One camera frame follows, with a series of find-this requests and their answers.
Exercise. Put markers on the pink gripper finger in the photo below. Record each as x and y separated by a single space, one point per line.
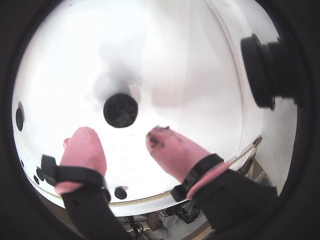
172 152
85 152

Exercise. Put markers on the black camera module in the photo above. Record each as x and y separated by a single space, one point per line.
260 75

